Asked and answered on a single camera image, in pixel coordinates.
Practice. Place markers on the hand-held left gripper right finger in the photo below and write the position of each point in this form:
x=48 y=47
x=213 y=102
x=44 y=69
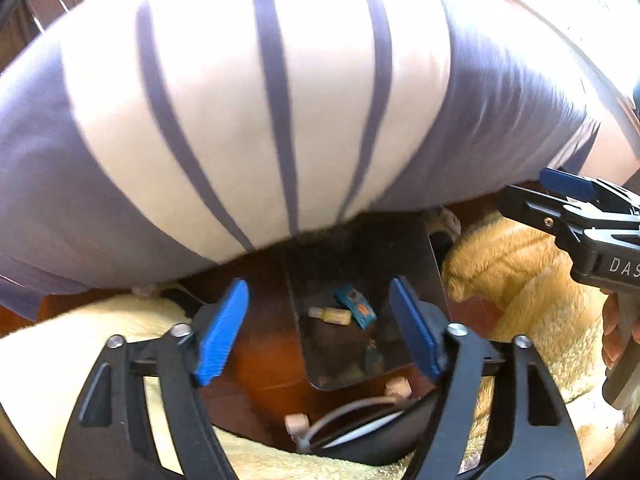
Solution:
x=415 y=330

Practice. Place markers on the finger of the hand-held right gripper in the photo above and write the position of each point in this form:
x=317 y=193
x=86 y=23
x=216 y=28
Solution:
x=535 y=210
x=565 y=182

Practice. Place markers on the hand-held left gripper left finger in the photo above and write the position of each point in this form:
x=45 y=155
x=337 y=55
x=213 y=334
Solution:
x=222 y=330

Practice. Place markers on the dark metal waste bin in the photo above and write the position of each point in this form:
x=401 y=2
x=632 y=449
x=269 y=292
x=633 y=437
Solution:
x=340 y=360

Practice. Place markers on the person's right hand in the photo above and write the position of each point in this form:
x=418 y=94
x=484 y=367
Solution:
x=610 y=330

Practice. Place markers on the small beige cap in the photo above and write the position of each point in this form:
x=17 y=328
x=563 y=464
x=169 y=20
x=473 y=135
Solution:
x=295 y=423
x=398 y=387

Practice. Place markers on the blue snack wrapper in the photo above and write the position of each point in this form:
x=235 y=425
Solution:
x=356 y=305

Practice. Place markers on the small yellow bottle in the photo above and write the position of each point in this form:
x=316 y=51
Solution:
x=331 y=315

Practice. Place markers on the white fluffy slipper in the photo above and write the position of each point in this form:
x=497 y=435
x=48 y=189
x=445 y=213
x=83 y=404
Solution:
x=442 y=222

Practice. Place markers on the black curved object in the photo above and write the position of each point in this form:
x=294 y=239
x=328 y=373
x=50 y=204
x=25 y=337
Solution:
x=400 y=440

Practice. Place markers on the person's yellow fleece left leg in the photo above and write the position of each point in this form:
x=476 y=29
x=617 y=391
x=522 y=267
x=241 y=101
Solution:
x=60 y=330

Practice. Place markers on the blue white striped duvet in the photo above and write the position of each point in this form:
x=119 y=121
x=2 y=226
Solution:
x=310 y=110

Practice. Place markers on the dark wooden wardrobe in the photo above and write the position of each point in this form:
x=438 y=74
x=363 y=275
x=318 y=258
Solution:
x=50 y=0

